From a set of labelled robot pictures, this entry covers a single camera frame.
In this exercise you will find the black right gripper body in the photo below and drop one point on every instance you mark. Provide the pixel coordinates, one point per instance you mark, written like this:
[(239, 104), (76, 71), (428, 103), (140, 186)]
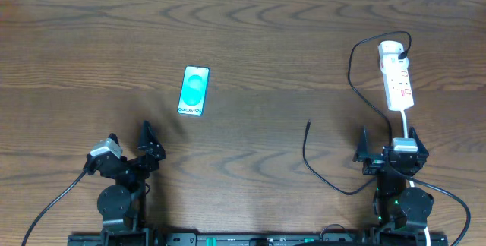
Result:
[(373, 165)]

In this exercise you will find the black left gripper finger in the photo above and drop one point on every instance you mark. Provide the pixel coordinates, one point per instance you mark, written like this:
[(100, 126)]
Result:
[(112, 139), (149, 143)]

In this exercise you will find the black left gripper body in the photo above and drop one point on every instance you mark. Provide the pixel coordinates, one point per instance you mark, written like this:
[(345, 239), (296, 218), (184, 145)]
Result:
[(129, 163)]

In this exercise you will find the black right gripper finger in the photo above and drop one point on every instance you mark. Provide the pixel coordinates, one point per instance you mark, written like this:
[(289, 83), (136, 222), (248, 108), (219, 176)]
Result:
[(422, 151), (361, 153)]

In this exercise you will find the Galaxy S25 smartphone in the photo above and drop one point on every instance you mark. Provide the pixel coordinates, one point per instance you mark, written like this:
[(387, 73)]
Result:
[(193, 91)]

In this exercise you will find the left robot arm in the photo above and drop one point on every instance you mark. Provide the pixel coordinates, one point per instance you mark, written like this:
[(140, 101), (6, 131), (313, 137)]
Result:
[(123, 205)]

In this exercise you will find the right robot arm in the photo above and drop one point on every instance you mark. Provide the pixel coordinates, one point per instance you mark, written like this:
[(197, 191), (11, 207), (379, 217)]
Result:
[(402, 210)]

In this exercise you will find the white charger plug adapter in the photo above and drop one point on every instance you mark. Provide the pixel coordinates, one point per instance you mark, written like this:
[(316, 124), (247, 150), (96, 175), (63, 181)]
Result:
[(392, 47)]

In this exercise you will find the white power strip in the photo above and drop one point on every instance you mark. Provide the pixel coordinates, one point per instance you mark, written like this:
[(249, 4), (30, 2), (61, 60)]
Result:
[(398, 89)]

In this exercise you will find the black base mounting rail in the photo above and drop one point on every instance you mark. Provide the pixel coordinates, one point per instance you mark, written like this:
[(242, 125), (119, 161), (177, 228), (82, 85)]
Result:
[(191, 239)]

